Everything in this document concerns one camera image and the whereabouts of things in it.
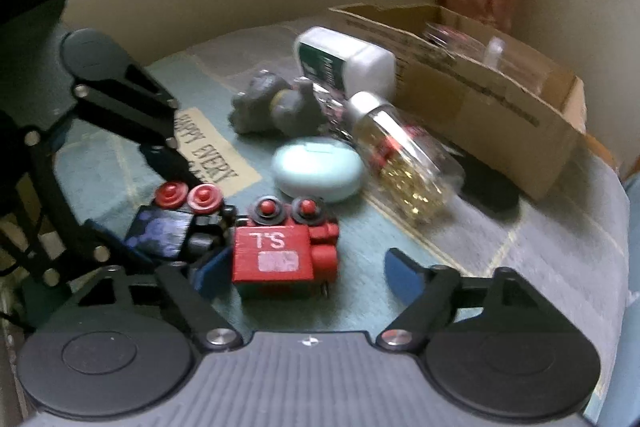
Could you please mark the mint green oval case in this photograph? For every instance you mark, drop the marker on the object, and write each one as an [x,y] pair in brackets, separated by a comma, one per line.
[315,172]

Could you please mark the cardboard box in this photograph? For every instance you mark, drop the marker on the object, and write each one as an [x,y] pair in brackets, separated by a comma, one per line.
[500,122]

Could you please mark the blue toy train block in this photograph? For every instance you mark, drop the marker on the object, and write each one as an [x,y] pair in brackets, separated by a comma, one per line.
[160,229]

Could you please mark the clear bottle with red label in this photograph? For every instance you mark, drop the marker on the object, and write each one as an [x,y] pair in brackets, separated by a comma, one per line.
[450,38]

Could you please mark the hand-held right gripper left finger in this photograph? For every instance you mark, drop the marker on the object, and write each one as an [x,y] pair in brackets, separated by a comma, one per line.
[212,272]

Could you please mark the white and green box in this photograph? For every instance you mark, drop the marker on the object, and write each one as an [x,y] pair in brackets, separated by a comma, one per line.
[345,59]

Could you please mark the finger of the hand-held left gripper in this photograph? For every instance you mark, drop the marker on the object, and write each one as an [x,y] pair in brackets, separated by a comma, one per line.
[117,244]
[130,117]

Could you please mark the grey toy figure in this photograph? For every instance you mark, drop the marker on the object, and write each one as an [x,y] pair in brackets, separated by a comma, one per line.
[272,104]

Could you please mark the grey and teal checked blanket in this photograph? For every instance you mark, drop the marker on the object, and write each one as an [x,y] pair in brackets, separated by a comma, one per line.
[525,232]

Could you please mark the clear bottle with gold contents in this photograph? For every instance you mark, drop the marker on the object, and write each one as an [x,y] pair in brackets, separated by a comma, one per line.
[410,162]

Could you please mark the black oval case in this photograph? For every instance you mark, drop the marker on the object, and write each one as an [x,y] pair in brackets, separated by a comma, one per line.
[492,189]

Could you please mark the red toy train block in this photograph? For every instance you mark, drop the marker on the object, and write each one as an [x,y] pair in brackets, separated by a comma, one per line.
[272,257]

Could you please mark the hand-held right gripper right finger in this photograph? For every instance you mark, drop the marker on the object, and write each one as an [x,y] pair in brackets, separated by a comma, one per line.
[402,274]

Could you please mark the blue bedsheet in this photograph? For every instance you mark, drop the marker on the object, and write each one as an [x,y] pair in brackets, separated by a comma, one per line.
[632,217]

